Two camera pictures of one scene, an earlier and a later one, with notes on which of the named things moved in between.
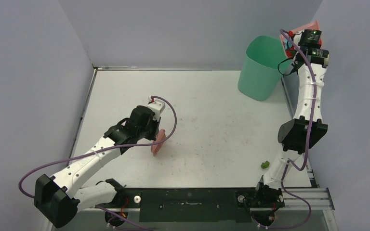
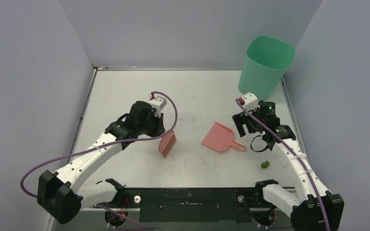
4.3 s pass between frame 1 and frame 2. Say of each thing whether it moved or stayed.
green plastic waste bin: stayed
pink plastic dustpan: moved
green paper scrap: stayed
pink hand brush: moved
